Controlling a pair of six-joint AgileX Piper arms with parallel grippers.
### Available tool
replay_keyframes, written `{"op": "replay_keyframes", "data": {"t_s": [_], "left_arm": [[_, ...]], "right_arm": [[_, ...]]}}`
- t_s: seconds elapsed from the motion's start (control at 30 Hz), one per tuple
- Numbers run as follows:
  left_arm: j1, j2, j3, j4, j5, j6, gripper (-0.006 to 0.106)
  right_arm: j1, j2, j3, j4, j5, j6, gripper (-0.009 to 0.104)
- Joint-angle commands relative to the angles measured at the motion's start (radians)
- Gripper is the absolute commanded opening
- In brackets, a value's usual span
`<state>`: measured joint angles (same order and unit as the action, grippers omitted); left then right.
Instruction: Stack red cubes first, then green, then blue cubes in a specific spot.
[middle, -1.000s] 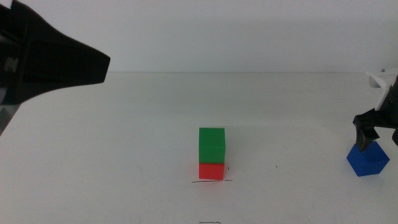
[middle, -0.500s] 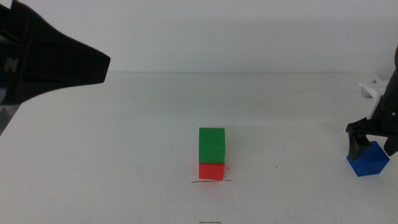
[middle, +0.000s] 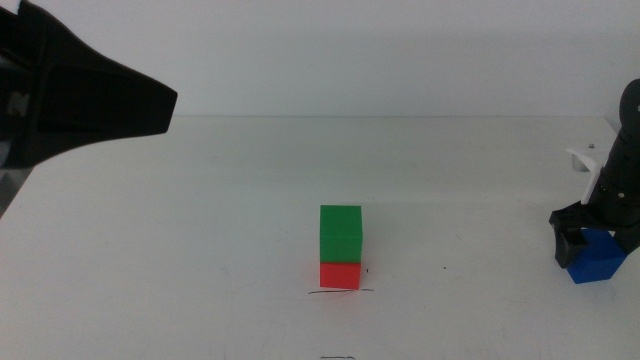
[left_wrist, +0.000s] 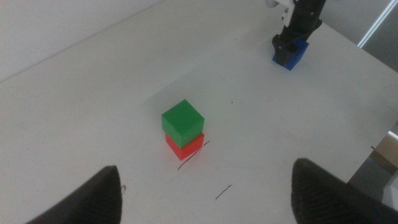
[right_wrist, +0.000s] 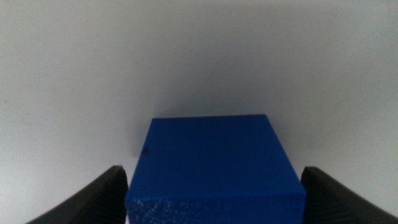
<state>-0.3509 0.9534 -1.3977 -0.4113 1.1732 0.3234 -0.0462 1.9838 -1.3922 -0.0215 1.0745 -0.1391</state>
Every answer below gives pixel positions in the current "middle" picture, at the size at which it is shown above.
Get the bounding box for green cube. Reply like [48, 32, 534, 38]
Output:
[319, 204, 363, 265]

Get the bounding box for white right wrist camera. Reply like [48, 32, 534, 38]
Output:
[566, 143, 607, 206]

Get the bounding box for blue cube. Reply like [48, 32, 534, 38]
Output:
[566, 228, 629, 285]

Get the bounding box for red cube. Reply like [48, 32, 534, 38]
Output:
[319, 262, 362, 291]

